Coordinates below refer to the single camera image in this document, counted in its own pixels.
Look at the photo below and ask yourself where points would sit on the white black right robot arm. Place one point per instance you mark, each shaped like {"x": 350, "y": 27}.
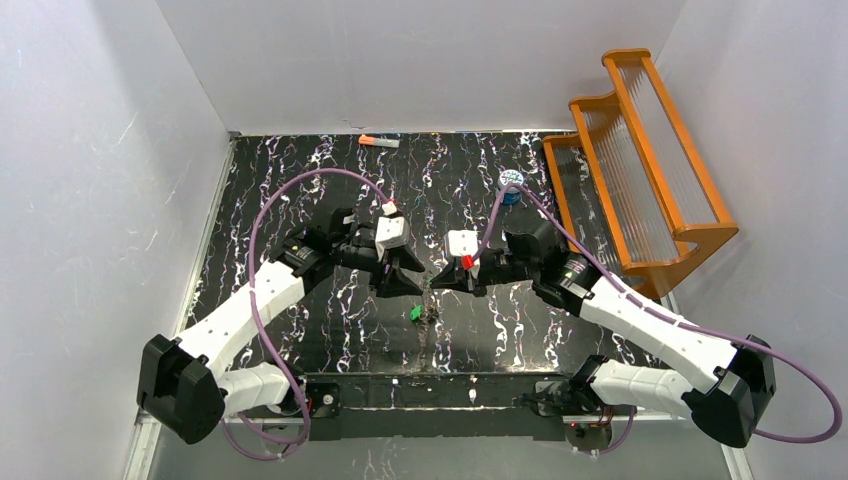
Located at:
{"x": 723, "y": 386}

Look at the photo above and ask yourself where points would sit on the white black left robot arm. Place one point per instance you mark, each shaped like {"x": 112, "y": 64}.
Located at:
{"x": 185, "y": 382}

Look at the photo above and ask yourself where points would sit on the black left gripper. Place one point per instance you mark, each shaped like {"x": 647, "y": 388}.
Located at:
{"x": 383, "y": 266}

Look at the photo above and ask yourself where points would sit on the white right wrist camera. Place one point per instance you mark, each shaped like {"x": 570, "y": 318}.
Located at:
{"x": 462, "y": 245}

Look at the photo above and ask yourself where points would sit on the orange white marker pen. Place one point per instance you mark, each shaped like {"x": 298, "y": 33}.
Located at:
{"x": 378, "y": 142}

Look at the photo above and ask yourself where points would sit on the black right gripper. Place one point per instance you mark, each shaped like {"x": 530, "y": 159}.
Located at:
{"x": 473, "y": 276}

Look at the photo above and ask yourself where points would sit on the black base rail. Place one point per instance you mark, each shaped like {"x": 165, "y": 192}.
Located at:
{"x": 429, "y": 405}

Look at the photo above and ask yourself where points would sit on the round metal key organizer disc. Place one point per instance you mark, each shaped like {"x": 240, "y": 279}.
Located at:
{"x": 428, "y": 320}

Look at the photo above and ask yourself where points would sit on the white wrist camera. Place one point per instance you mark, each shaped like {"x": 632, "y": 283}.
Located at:
{"x": 462, "y": 245}
{"x": 392, "y": 230}

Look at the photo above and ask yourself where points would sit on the blue white paint jar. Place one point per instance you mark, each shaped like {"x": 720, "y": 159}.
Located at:
{"x": 509, "y": 182}

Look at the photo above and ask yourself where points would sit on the orange wooden tiered rack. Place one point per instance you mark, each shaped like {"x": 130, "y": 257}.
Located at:
{"x": 630, "y": 183}

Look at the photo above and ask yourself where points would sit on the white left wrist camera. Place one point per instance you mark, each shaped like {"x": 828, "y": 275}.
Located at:
{"x": 392, "y": 230}

